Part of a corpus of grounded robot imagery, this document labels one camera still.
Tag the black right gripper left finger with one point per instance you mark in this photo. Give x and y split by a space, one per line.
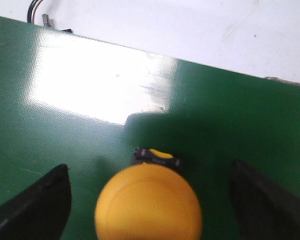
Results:
41 211

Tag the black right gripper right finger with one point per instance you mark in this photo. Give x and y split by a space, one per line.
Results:
263 209

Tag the yellow push button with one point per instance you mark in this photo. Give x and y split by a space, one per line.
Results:
148 200

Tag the green conveyor belt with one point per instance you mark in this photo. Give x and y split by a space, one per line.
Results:
66 99

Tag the small metal sensor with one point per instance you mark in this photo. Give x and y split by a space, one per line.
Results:
46 21

